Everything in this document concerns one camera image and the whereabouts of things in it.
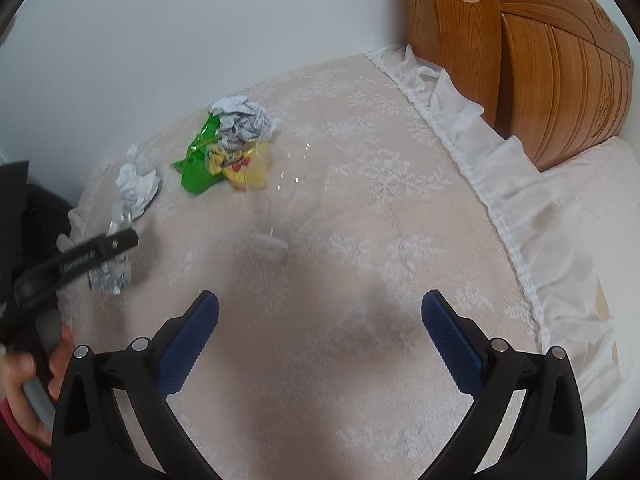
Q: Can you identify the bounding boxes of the person's left hand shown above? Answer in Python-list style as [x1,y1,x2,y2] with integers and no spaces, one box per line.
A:
[0,324,72,450]

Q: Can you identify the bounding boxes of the crumpled green wrapper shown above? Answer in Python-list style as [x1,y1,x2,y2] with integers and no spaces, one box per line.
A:
[172,112,226,197]

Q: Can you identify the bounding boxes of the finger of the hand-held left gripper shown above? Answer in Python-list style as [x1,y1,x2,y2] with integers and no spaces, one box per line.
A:
[12,229,140,307]

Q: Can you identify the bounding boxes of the silver foil wrapper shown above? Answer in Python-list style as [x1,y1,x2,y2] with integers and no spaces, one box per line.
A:
[87,209,135,297]

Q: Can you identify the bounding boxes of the yellow snack packet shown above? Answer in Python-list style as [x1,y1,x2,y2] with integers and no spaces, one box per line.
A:
[207,141,271,192]

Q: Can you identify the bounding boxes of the wooden headboard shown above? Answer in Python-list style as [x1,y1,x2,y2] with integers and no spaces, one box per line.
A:
[400,0,635,173]

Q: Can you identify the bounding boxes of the crumpled newspaper ball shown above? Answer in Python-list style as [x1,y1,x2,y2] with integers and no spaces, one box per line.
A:
[209,94,281,152]

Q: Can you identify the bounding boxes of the crumpled white paper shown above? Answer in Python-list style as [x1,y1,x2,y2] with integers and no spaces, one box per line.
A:
[114,146,162,222]

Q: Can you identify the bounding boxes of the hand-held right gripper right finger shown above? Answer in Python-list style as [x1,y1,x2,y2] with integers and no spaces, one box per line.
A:
[421,289,588,480]

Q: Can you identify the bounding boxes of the black bag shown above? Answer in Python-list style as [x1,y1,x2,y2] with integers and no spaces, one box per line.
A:
[22,182,78,246]

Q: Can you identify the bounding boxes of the pink bed mattress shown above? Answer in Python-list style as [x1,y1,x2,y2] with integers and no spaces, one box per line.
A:
[540,135,640,441]

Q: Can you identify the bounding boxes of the person's left forearm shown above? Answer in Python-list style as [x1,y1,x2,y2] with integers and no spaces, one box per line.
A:
[0,399,52,467]

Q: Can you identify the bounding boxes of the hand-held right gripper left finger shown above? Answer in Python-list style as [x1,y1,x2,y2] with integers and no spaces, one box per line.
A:
[51,290,221,480]

